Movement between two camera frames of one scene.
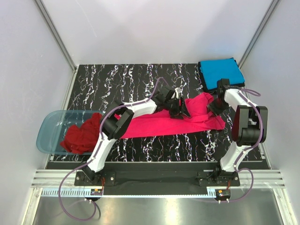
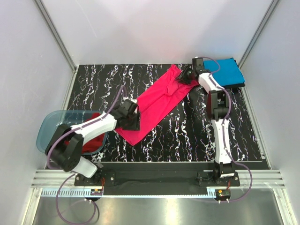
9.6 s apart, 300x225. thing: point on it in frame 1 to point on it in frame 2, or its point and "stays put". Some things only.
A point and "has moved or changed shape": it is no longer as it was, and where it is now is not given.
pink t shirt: [198, 116] has moved or changed shape
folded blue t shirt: [215, 70] stays put
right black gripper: [212, 107] to [183, 76]
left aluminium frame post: [56, 35] stays put
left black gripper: [177, 114] to [136, 126]
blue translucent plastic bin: [52, 127] stays put
